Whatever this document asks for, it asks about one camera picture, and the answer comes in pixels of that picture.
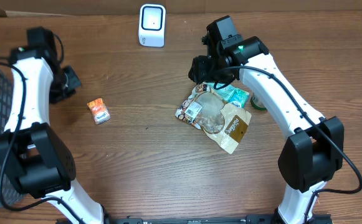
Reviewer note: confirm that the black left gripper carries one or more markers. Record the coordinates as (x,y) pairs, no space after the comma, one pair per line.
(75,82)

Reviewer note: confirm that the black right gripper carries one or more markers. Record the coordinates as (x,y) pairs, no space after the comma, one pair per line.
(202,73)

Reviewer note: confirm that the teal snack packet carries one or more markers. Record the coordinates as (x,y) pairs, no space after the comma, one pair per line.
(225,93)

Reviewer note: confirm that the green tissue packet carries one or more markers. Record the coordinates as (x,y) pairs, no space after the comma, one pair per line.
(239,97)

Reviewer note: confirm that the orange small packet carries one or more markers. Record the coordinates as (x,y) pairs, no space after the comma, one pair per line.
(99,111)

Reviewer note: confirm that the beige snack bag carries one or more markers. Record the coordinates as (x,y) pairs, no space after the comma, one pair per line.
(221,121)

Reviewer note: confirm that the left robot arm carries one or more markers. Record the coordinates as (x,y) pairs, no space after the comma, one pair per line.
(36,166)

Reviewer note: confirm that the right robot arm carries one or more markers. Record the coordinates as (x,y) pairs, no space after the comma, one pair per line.
(313,149)

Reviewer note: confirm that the white barcode scanner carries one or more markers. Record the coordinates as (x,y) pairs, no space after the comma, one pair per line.
(151,27)

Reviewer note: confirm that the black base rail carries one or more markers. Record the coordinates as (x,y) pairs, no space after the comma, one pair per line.
(193,220)

